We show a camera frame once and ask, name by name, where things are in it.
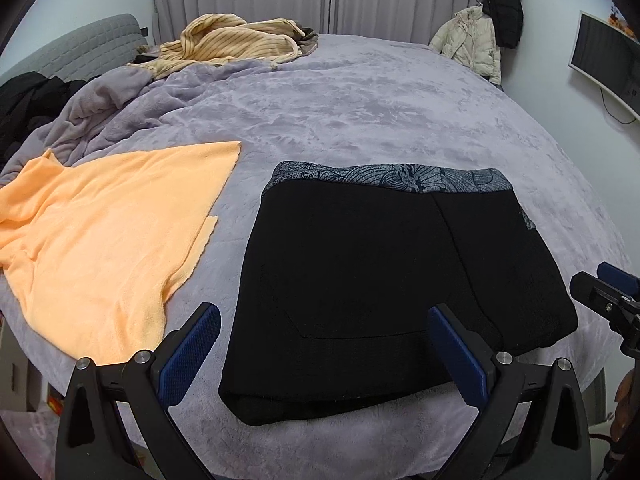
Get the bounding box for wall-mounted television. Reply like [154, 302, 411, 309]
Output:
[568, 10, 640, 123]

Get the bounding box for lavender fleece bed blanket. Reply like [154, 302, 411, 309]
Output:
[0, 34, 632, 480]

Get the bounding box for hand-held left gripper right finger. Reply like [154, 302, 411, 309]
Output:
[427, 303, 593, 480]

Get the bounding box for orange knit top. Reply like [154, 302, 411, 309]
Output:
[0, 140, 243, 367]

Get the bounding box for brown grey cloth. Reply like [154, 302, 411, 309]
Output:
[292, 25, 320, 57]

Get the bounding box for black clothes pile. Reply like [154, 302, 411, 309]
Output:
[0, 71, 101, 161]

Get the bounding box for grey quilted headboard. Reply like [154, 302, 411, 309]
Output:
[0, 13, 148, 91]

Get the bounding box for black television cable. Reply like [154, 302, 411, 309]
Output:
[601, 86, 636, 125]

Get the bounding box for yellow striped garment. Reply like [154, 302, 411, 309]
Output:
[127, 13, 313, 80]

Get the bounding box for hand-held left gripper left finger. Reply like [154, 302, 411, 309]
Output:
[55, 301, 222, 480]

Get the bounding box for black hanging jacket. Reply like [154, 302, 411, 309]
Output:
[481, 0, 524, 50]

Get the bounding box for orange wall decoration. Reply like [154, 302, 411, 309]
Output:
[607, 4, 640, 43]

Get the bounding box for crumpled grey fleece blanket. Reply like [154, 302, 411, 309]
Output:
[0, 60, 166, 186]

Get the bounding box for black pants with patterned waistband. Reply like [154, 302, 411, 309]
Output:
[218, 161, 579, 427]

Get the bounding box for cream puffer jacket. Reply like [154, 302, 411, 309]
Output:
[428, 5, 502, 86]

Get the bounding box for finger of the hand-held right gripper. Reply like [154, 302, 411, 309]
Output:
[597, 261, 640, 296]
[570, 271, 628, 313]

